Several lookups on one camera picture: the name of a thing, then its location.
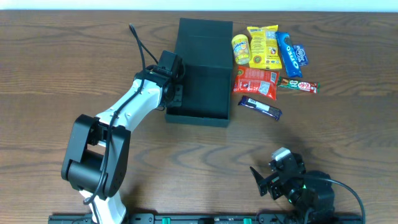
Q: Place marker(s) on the green red KitKat bar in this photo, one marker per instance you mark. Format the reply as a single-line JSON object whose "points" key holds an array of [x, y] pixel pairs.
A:
{"points": [[298, 85]]}

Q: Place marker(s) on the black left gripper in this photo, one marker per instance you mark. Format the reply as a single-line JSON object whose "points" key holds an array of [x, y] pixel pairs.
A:
{"points": [[178, 94]]}

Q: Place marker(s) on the small blue gum pack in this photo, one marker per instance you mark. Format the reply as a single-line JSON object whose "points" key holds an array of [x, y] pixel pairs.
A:
{"points": [[301, 55]]}

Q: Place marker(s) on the yellow candy jar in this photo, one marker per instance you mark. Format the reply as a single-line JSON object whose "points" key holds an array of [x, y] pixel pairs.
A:
{"points": [[241, 49]]}

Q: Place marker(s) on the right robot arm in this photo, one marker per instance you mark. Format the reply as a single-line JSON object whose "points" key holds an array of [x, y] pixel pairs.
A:
{"points": [[310, 193]]}

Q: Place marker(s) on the red snack bag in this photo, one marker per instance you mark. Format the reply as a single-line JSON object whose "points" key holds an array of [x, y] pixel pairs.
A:
{"points": [[256, 81]]}

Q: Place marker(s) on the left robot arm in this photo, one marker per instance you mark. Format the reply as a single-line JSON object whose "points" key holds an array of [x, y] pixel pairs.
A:
{"points": [[95, 162]]}

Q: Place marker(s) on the blue Oreo cookie pack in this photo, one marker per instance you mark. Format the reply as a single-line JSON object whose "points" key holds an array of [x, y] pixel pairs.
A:
{"points": [[286, 47]]}

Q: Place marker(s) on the black gift box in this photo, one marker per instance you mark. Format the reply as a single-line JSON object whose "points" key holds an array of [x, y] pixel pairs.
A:
{"points": [[205, 47]]}

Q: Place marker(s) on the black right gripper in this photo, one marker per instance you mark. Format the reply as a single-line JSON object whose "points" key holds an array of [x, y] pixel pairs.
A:
{"points": [[270, 180]]}

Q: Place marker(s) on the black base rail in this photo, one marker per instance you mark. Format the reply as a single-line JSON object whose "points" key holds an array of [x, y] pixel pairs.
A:
{"points": [[149, 218]]}

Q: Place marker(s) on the yellow snack bag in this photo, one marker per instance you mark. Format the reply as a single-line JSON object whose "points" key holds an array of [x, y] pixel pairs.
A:
{"points": [[264, 48]]}

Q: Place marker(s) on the dark blue chocolate bar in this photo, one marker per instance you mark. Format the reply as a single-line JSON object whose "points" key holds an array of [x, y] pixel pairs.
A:
{"points": [[260, 107]]}

